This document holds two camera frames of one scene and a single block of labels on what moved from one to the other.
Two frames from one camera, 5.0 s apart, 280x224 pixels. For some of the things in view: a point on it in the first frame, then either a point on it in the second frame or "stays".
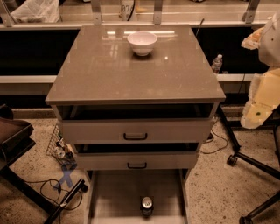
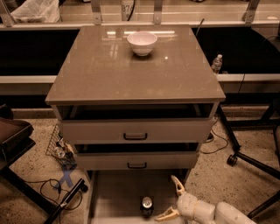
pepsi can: [147, 206] stays
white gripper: [270, 46] -> [187, 205]
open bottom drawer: [114, 196] stays
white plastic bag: [38, 11] stays
